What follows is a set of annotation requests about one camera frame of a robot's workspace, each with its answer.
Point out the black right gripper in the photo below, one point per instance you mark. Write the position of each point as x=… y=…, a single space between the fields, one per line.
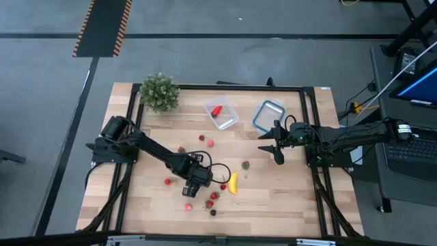
x=298 y=133

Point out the red toy pepper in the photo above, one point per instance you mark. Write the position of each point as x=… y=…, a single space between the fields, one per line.
x=216 y=111

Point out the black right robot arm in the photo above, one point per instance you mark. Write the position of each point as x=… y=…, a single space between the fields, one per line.
x=358 y=134

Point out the silver aluminium extrusion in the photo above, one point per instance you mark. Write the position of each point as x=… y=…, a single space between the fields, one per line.
x=315 y=242
x=126 y=240

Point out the black crossbar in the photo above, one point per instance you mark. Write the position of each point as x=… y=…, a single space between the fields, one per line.
x=51 y=241

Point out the yellow toy banana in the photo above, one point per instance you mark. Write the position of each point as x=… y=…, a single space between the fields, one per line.
x=233 y=184

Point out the black power adapter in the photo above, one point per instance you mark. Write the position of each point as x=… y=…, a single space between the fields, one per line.
x=406 y=65

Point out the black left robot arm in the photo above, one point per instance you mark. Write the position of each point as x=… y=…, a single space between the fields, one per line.
x=153 y=148

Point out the dark toy blackberry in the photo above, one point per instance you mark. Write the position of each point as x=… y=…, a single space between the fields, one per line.
x=213 y=212

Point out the long-stemmed red toy cherry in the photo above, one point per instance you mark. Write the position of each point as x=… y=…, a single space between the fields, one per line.
x=223 y=187

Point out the green artificial potted plant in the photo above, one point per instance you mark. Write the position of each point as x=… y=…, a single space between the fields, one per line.
x=159 y=93

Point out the leafy red toy strawberry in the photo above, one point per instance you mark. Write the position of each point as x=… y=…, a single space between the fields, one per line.
x=245 y=165

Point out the white paper sheet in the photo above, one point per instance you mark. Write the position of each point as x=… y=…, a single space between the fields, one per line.
x=358 y=157

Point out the black metal pole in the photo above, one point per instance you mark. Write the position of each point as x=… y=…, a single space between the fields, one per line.
x=409 y=30

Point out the blue-lit computer screen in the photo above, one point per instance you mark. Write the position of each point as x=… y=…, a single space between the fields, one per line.
x=420 y=89

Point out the grey desk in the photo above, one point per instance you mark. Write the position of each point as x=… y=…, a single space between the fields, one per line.
x=403 y=191

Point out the long-stemmed red toy strawberry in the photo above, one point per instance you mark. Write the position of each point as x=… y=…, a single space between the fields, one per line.
x=201 y=137

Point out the clear plastic food container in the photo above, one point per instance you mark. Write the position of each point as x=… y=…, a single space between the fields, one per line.
x=227 y=119

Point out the pink toy peach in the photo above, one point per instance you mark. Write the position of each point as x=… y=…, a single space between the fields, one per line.
x=210 y=143
x=188 y=207

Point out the black hazard-striped floor mat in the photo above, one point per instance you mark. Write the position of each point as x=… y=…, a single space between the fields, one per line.
x=102 y=27

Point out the black laptop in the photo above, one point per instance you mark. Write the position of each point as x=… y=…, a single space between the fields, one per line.
x=416 y=160

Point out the black furniture foot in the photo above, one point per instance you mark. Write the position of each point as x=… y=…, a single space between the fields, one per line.
x=10 y=156

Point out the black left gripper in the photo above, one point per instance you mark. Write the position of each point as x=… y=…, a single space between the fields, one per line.
x=198 y=174

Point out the yellow power plug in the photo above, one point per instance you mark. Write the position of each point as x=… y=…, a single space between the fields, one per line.
x=357 y=108

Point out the black metal table frame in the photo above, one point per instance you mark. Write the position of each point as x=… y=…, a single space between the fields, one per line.
x=239 y=87

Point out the blue-rimmed clear container lid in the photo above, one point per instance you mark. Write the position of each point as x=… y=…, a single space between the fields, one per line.
x=268 y=114

